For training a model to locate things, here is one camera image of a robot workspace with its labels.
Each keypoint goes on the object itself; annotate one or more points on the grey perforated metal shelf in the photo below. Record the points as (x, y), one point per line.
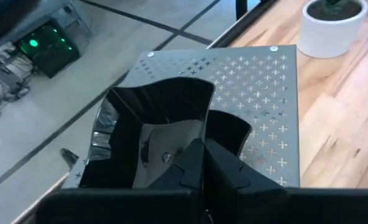
(264, 93)

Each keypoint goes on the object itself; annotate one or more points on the black computer tower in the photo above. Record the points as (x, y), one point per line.
(50, 59)

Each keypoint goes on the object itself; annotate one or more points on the snake plant in white pot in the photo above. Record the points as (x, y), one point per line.
(327, 40)

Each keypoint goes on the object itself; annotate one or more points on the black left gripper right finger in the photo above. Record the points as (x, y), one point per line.
(230, 177)

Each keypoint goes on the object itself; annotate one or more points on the black wavy square mini plate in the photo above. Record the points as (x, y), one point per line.
(227, 130)
(159, 105)

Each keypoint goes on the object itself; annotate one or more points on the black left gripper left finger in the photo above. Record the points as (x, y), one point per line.
(190, 174)

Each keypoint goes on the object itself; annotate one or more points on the black teardrop mini plate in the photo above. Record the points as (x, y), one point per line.
(68, 156)

